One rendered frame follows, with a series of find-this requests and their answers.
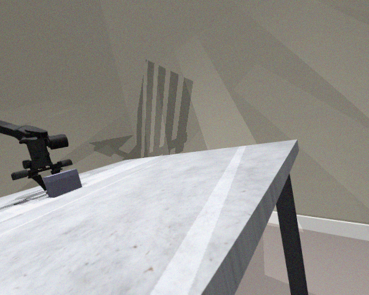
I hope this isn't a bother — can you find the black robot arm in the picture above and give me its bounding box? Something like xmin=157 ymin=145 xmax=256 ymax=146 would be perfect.
xmin=0 ymin=120 xmax=68 ymax=170

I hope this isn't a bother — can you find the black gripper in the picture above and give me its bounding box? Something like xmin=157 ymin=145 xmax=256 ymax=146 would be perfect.
xmin=11 ymin=151 xmax=73 ymax=191

